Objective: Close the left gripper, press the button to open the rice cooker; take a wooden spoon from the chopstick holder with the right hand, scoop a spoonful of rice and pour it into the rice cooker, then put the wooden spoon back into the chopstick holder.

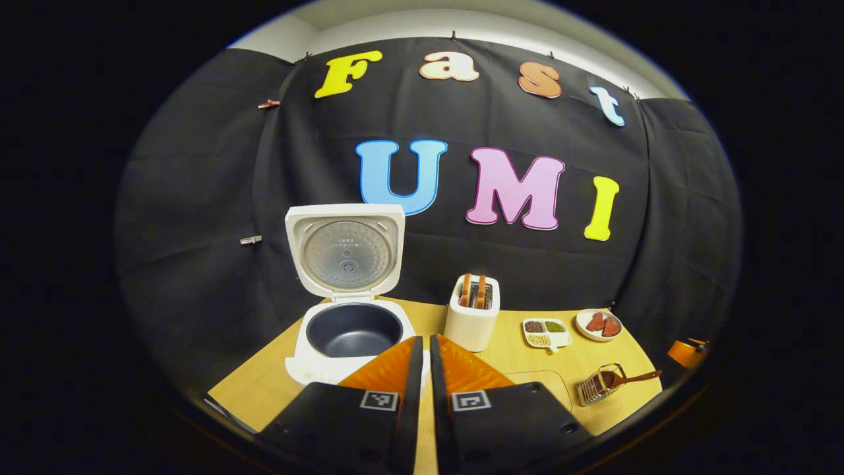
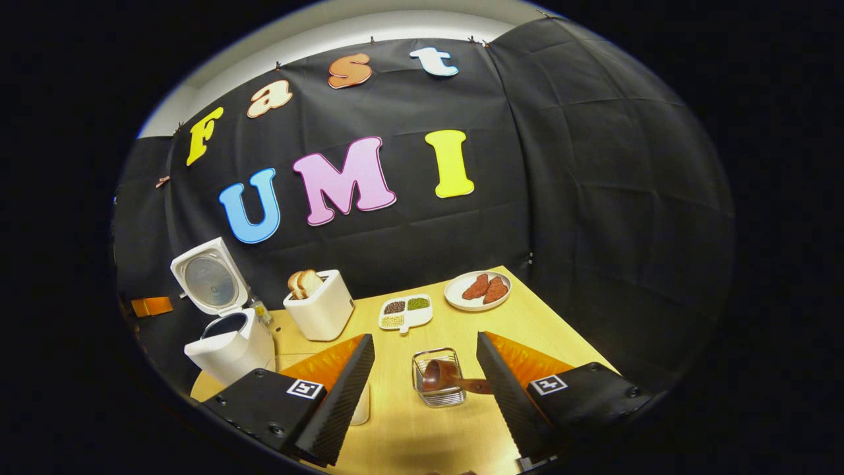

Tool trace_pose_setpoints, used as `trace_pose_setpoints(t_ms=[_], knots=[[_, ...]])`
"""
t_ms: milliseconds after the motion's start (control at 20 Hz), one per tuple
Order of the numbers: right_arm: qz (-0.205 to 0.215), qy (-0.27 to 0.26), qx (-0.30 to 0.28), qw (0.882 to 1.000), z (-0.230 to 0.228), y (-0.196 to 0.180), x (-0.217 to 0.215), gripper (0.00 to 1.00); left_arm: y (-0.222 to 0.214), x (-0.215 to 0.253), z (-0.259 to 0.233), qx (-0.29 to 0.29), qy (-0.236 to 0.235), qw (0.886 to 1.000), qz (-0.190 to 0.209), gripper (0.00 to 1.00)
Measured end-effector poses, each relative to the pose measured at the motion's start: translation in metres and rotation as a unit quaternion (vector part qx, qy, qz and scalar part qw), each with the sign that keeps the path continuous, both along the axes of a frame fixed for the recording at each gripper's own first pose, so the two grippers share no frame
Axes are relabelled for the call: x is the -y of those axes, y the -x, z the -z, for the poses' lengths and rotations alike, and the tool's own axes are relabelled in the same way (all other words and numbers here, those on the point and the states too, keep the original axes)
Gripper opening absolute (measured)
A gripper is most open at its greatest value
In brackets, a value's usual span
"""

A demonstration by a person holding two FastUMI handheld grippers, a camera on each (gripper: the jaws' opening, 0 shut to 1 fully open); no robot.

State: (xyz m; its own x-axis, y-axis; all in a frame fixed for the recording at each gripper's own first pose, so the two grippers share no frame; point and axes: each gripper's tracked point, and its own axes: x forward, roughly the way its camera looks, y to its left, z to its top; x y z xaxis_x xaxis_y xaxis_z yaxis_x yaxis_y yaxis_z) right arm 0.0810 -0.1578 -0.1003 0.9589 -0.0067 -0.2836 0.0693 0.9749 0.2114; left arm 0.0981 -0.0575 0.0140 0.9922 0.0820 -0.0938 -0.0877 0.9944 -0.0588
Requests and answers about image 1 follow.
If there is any white toaster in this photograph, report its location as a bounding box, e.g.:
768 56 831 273
443 273 501 353

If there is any white divided dish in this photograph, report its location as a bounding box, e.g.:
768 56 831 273
522 318 573 354

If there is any white rice cooker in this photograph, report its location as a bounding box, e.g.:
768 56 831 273
284 203 431 387

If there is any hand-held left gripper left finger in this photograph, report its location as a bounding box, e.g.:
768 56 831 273
260 335 424 475

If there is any white round plate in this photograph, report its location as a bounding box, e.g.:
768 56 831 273
575 309 623 342

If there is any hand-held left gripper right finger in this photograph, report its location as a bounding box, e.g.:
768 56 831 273
430 334 594 475

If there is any clear plastic container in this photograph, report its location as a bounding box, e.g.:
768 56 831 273
501 369 573 413

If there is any metal wire chopstick holder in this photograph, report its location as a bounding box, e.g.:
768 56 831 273
578 362 627 406

